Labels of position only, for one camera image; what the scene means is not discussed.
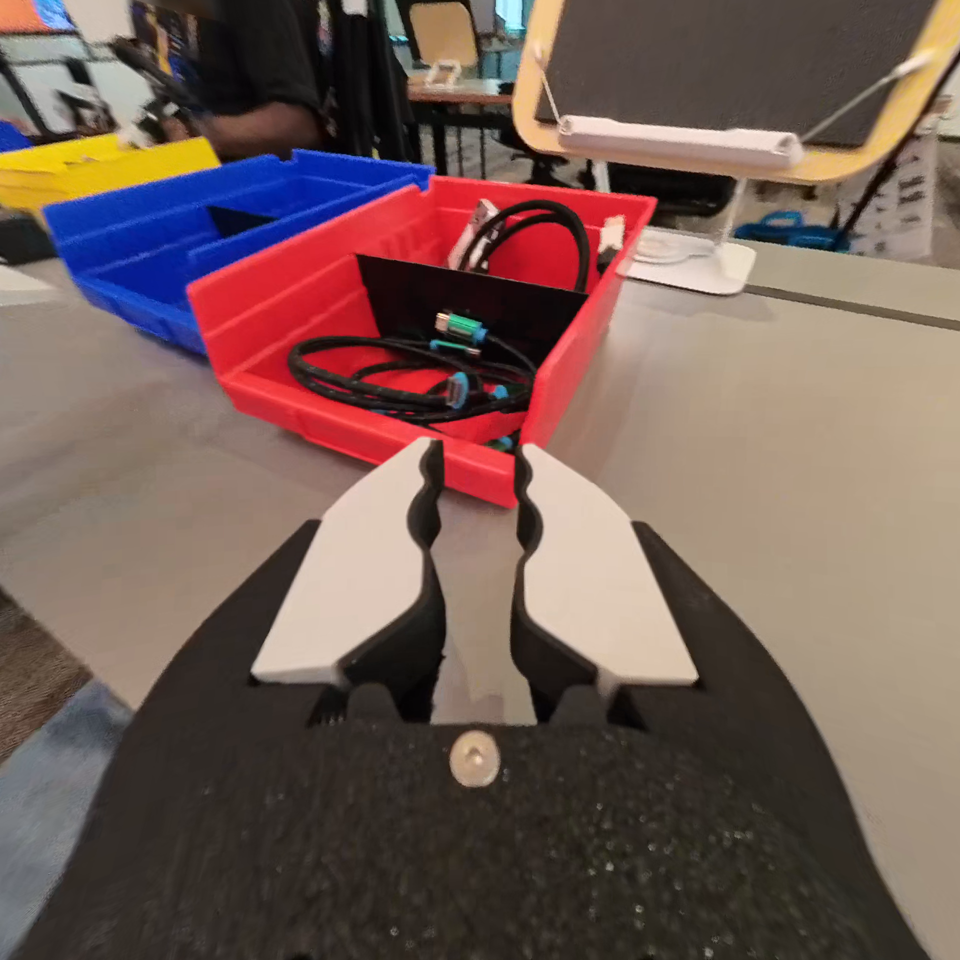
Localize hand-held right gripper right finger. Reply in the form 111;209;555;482
510;442;702;689

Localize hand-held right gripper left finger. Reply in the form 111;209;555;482
249;437;449;686

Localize red plastic bin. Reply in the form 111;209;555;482
187;176;659;510

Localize black braided cable green plugs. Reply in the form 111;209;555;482
288;333;537;429
433;309;537;376
288;352;511;425

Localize black grey adapter hub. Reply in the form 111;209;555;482
447;198;627;295

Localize blue plastic bin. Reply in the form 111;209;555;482
42;148;436;357

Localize black divider of red bin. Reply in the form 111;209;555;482
356;255;590;363

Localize person's denim legs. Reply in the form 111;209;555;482
0;678;135;960

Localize black divider of blue bin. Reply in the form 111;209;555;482
206;206;279;237

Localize blue bag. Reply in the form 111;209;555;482
735;210;849;252

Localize white printed sign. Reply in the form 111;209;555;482
836;135;939;260

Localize large yellow plastic bin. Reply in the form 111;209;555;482
0;135;222;215

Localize chair with tan back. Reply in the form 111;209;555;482
408;0;481;70

